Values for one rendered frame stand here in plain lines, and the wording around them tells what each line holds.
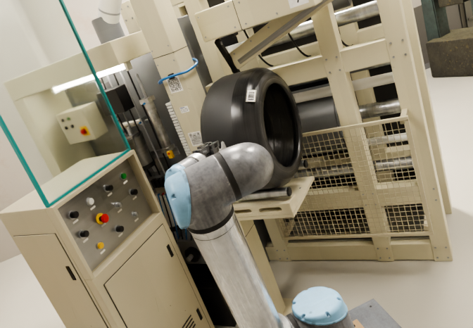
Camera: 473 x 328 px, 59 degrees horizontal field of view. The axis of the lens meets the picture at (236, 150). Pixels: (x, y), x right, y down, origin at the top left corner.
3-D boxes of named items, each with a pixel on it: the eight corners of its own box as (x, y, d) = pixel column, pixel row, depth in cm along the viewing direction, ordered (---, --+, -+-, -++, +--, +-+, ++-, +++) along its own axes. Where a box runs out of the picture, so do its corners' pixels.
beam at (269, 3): (203, 43, 214) (192, 14, 209) (224, 33, 234) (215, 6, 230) (315, 6, 183) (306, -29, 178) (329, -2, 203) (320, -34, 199)
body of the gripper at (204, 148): (219, 139, 163) (203, 149, 153) (226, 160, 164) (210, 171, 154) (203, 142, 167) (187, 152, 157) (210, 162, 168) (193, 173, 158)
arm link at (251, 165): (267, 123, 90) (236, 167, 156) (215, 148, 88) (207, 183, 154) (293, 170, 88) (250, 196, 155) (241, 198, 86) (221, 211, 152)
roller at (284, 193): (225, 191, 211) (229, 195, 214) (224, 199, 209) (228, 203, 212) (288, 184, 193) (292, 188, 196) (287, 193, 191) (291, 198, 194)
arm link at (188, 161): (170, 198, 144) (158, 172, 143) (190, 184, 155) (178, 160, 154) (190, 191, 139) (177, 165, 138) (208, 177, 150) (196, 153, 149)
